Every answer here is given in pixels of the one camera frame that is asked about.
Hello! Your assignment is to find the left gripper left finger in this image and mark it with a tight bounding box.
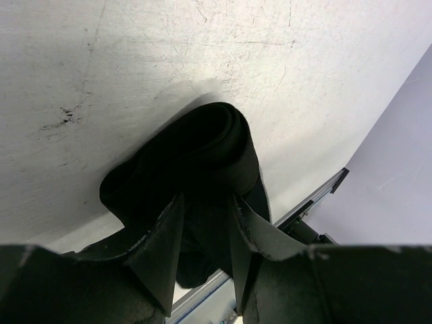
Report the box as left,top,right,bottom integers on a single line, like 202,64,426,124
1,195,184,323

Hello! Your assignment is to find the black underwear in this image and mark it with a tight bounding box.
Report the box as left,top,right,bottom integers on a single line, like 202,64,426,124
99,102,270,289

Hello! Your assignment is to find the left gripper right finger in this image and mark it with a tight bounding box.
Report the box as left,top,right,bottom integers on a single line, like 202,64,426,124
231,197,431,323

